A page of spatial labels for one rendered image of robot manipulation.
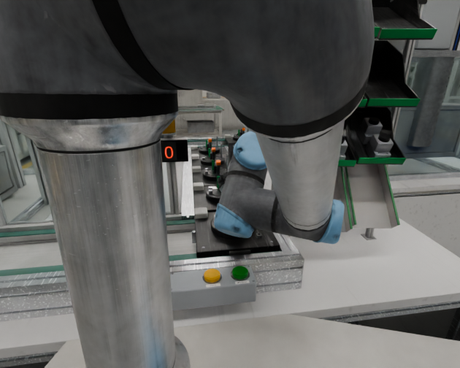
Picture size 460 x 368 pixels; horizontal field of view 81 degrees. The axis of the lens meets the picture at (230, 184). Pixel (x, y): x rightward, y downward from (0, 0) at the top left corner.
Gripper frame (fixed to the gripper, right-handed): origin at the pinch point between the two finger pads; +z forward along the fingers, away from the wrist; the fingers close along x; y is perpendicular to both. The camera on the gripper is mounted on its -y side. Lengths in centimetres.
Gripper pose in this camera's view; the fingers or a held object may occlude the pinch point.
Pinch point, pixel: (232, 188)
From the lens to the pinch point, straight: 83.4
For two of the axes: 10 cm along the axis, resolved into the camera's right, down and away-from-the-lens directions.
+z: -1.1, 2.8, 9.5
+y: 0.9, 9.6, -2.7
